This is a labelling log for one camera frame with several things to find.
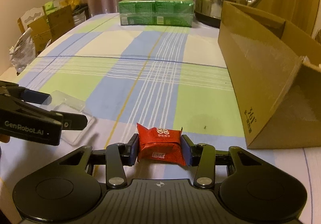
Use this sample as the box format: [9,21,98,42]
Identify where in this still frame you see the clear plastic tray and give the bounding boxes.
[40,90,96,146]

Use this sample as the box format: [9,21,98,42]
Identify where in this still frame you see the red candy packet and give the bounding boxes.
[137,123,186,166]

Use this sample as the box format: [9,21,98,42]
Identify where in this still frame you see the crumpled white plastic bag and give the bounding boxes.
[9,28,36,74]

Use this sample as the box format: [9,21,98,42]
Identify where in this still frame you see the plaid tablecloth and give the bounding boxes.
[0,12,321,224]

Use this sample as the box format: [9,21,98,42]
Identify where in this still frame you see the cardboard boxes beside table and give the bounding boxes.
[17,0,89,55]

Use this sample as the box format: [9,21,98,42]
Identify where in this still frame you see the brown cardboard box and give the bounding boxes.
[218,1,320,149]

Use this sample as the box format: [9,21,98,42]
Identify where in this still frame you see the green tissue pack bundle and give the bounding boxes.
[118,0,194,27]

